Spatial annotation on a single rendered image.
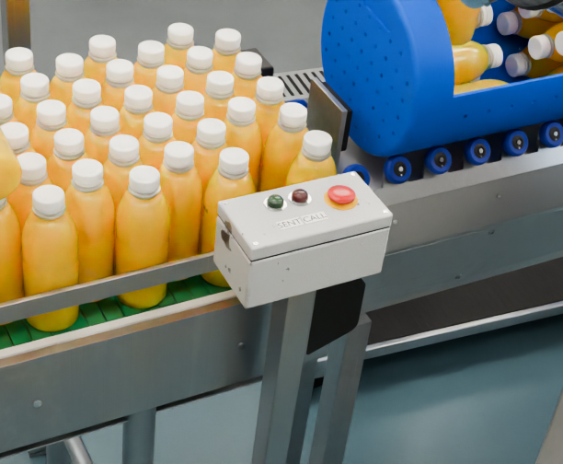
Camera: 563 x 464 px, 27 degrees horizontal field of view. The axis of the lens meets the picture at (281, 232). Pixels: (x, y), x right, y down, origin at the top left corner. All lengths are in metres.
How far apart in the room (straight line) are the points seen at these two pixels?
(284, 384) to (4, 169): 0.51
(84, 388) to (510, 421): 1.42
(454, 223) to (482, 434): 0.95
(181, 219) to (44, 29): 2.51
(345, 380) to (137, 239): 0.70
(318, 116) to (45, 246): 0.54
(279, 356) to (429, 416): 1.19
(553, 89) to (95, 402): 0.83
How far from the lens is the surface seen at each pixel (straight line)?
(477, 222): 1.91
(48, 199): 1.43
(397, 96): 1.70
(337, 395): 2.11
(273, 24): 4.13
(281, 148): 1.62
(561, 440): 2.03
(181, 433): 2.62
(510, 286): 2.91
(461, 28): 1.73
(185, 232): 1.57
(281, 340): 1.57
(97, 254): 1.53
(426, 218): 1.85
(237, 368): 1.70
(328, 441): 2.20
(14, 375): 1.53
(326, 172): 1.58
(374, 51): 1.74
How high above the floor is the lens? 1.98
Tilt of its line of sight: 39 degrees down
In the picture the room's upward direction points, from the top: 7 degrees clockwise
